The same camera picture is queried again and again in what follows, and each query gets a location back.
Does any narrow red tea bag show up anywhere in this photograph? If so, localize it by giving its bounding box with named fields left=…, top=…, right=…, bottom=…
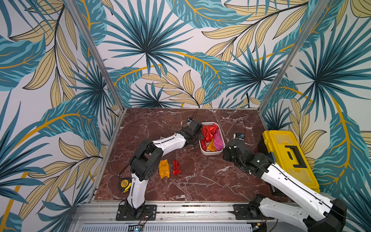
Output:
left=173, top=160, right=181, bottom=176

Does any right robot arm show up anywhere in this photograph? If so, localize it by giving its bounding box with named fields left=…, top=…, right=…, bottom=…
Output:
left=223, top=138, right=347, bottom=232

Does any white storage box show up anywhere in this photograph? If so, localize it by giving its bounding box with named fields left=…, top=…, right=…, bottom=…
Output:
left=199, top=122, right=226, bottom=156

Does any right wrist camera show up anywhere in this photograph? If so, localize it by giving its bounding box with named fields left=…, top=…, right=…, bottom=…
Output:
left=233, top=132, right=245, bottom=140

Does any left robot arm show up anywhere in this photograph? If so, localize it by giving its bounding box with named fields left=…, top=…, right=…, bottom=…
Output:
left=127, top=120, right=203, bottom=210

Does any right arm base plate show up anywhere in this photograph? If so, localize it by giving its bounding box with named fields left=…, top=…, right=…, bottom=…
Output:
left=233, top=204, right=269, bottom=221

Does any pink tea bag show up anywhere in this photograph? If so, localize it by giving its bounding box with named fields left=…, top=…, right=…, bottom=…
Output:
left=214, top=131, right=224, bottom=151

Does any yellow tape measure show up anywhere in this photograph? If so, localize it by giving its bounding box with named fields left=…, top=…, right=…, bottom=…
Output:
left=118, top=178, right=132, bottom=194

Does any yellow toolbox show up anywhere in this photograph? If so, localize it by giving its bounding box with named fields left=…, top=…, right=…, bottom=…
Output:
left=262, top=130, right=320, bottom=193

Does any orange tea bag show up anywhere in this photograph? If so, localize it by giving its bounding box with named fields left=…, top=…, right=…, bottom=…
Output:
left=206, top=138, right=217, bottom=152
left=158, top=159, right=170, bottom=179

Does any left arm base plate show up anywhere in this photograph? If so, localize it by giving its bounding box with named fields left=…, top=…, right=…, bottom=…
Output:
left=116, top=205, right=157, bottom=221

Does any aluminium front rail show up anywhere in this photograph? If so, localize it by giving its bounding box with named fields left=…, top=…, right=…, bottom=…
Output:
left=68, top=201, right=314, bottom=232

